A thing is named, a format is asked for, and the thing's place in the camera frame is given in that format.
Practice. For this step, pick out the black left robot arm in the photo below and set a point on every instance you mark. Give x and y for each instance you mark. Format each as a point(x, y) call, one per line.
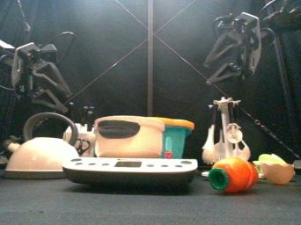
point(4, 55)

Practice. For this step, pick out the white toy fork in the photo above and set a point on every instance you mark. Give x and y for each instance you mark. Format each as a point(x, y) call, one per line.
point(221, 148)

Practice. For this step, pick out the white toy pizza cutter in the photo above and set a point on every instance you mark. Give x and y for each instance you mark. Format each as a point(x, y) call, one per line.
point(234, 135)

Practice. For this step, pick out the green toy lettuce leaf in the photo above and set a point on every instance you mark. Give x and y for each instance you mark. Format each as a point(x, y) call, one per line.
point(270, 159)

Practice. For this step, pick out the white toy utensil rack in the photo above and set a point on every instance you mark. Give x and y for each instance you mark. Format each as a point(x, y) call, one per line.
point(225, 123)

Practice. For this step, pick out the white toy spoon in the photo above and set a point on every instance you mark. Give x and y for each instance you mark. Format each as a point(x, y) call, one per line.
point(243, 150)

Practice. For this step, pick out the teal container orange lid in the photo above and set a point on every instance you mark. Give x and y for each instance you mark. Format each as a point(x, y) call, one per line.
point(177, 137)

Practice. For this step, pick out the orange toy bottle green cap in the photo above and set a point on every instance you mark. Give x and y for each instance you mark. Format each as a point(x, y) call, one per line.
point(234, 175)

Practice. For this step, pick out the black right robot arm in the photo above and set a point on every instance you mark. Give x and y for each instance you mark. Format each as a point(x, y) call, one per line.
point(282, 17)

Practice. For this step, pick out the white toy knife block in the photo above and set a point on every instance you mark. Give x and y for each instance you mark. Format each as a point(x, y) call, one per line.
point(80, 137)

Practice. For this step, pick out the toy broken eggshell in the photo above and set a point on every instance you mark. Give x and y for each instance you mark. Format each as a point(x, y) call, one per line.
point(277, 173)

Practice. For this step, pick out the black toy scissors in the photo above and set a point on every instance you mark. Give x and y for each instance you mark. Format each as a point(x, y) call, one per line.
point(82, 146)

